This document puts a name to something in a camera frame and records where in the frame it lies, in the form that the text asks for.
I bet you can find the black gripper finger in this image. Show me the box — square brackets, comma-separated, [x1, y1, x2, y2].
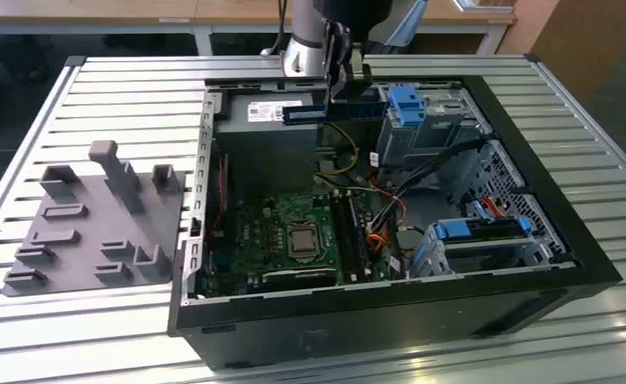
[322, 19, 349, 102]
[344, 41, 373, 104]

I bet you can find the blue RAM stick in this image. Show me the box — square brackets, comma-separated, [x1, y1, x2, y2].
[281, 101, 387, 123]
[348, 193, 372, 278]

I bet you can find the black RAM slot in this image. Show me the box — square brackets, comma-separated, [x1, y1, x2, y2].
[342, 191, 367, 279]
[330, 191, 353, 281]

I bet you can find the white-clipped RAM slot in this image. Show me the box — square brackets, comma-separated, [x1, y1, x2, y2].
[334, 191, 357, 280]

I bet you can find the pale blue teach pendant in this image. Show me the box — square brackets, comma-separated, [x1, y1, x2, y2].
[383, 0, 427, 47]

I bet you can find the blue disk carrier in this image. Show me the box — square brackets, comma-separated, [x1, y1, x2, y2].
[433, 217, 532, 242]
[388, 86, 427, 127]

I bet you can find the tall grey drive cage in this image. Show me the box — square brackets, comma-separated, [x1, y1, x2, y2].
[373, 82, 493, 177]

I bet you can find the grey metal power supply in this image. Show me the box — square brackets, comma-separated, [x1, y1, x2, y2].
[213, 90, 328, 195]

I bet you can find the green motherboard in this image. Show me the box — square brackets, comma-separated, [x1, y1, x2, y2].
[202, 190, 403, 299]

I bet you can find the metal socket cover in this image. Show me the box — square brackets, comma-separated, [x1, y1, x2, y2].
[284, 218, 329, 264]

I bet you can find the wooden cabinet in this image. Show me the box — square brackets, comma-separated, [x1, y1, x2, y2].
[496, 0, 626, 102]

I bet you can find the silver CPU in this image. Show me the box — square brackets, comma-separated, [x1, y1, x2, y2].
[289, 230, 318, 252]

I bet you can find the low grey drive cage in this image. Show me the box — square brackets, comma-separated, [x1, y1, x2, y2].
[405, 218, 557, 281]

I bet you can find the black PC case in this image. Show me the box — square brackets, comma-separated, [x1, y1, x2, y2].
[166, 74, 623, 371]

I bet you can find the grey plastic parts rack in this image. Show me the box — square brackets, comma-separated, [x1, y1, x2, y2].
[2, 139, 189, 297]

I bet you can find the black hanging cable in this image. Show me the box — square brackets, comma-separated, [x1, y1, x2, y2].
[258, 0, 290, 58]

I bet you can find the yellow black wire bundle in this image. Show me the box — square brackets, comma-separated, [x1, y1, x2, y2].
[312, 122, 361, 178]

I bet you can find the black flat cable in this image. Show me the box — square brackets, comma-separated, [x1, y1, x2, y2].
[391, 138, 489, 194]

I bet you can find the white black wire bundle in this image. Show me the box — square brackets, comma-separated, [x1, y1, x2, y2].
[322, 182, 399, 199]

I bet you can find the orange red wire bundle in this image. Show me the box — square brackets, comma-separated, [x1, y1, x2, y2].
[371, 179, 408, 217]

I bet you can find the thick black wire bundle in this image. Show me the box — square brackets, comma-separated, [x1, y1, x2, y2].
[368, 198, 408, 237]

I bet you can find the thin red wire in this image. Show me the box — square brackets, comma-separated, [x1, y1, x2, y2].
[216, 158, 228, 239]

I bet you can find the wooden desk white frame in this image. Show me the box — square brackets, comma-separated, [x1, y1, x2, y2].
[0, 0, 517, 57]

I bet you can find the orange flat cable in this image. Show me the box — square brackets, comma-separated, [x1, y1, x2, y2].
[365, 234, 395, 258]

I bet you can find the red flat cable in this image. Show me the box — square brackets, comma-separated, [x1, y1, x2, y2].
[472, 197, 512, 220]

